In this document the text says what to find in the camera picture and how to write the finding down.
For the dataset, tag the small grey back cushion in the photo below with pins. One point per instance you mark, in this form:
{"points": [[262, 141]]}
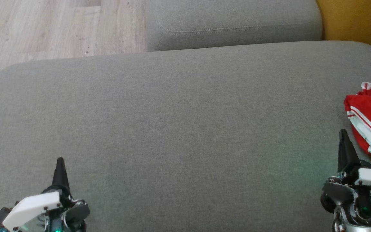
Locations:
{"points": [[230, 19]]}

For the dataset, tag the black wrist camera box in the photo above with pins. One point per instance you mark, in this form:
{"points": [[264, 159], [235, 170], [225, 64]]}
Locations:
{"points": [[1, 217]]}

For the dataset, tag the grey and yellow sofa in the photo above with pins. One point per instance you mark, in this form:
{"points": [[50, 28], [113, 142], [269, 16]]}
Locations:
{"points": [[172, 129]]}

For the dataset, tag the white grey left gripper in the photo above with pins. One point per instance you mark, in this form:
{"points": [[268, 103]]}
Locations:
{"points": [[34, 206]]}

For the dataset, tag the wide yellow sofa back cushion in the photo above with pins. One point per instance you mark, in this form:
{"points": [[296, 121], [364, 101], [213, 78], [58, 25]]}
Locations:
{"points": [[359, 22]]}

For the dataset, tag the red white basketball jersey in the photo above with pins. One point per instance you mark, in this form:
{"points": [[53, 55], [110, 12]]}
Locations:
{"points": [[369, 112]]}

